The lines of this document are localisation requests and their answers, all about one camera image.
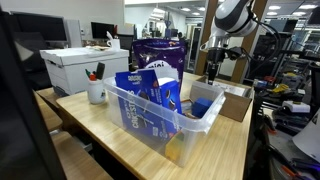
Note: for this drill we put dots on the yellow toy block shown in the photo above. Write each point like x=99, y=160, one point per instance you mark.
x=174, y=147

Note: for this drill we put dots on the white mug with utensils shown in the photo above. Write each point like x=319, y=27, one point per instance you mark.
x=113, y=43

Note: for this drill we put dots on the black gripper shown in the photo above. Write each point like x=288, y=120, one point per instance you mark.
x=215, y=56

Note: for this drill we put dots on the blue cookie box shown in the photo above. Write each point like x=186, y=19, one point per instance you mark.
x=146, y=103

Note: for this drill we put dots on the purple mini cookie bag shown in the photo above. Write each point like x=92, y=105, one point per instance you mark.
x=153, y=53

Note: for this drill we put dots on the brown cardboard box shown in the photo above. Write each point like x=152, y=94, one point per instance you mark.
x=238, y=97

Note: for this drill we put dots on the black computer monitor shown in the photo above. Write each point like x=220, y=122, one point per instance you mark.
x=100, y=30

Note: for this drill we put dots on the white file storage box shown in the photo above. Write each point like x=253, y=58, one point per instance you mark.
x=67, y=68

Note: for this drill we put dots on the blue foam cube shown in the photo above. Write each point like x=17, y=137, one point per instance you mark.
x=200, y=107

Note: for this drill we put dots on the clear plastic storage bin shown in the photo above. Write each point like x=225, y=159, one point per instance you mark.
x=194, y=130

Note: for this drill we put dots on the white pen cup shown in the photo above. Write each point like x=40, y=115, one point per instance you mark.
x=96, y=92

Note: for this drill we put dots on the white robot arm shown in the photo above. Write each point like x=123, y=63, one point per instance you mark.
x=233, y=18

